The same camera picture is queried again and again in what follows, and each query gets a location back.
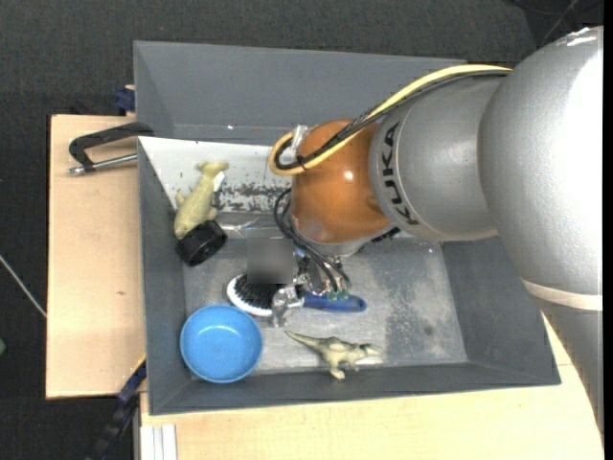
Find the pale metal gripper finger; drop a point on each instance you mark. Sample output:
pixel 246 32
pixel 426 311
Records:
pixel 301 281
pixel 283 301

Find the blue and white brush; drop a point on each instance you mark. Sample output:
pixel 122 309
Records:
pixel 244 295

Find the green toy dinosaur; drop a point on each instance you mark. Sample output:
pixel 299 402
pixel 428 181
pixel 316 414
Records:
pixel 337 350

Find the blue bowl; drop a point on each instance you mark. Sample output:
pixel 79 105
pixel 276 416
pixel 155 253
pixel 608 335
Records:
pixel 220 344

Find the black toy wheel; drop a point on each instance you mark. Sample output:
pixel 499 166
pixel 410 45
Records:
pixel 201 244

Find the grey metal bin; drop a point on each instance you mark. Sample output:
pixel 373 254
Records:
pixel 421 305

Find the pale green toy dolphin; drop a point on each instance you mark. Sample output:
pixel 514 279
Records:
pixel 195 204

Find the brown cardboard board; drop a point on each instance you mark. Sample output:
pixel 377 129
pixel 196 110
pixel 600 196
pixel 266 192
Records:
pixel 91 266

